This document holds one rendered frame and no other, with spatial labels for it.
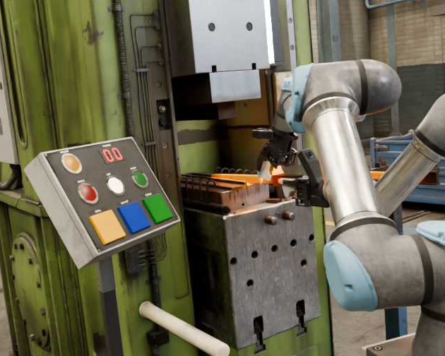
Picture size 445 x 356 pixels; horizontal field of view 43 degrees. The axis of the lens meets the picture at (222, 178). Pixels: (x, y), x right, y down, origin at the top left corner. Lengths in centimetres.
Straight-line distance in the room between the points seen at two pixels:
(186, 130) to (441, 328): 154
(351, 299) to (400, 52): 1011
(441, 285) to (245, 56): 115
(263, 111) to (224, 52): 40
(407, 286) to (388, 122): 1029
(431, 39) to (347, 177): 959
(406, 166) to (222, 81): 73
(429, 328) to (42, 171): 90
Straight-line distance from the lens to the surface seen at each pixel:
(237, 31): 188
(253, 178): 185
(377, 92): 119
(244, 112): 225
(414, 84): 1078
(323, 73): 117
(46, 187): 139
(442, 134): 131
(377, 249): 93
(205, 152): 236
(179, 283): 197
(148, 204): 151
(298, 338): 209
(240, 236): 182
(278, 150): 172
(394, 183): 135
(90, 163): 146
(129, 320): 191
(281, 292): 198
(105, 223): 138
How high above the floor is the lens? 130
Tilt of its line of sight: 8 degrees down
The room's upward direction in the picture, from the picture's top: 5 degrees counter-clockwise
